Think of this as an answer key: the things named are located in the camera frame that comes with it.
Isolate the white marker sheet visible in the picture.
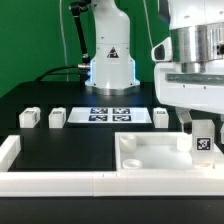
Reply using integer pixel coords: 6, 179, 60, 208
68, 107, 151, 124

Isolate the white hanging cable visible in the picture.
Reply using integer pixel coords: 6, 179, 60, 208
58, 0, 70, 66

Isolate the white square tabletop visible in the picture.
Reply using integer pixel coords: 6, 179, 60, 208
115, 132, 224, 170

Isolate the white U-shaped obstacle fence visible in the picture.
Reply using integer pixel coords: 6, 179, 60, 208
0, 135, 224, 197

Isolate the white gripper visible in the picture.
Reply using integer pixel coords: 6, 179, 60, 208
151, 37, 224, 144

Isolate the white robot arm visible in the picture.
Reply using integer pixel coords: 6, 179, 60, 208
70, 0, 224, 115

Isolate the black cable bundle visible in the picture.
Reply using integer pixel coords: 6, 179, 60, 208
34, 63, 91, 83

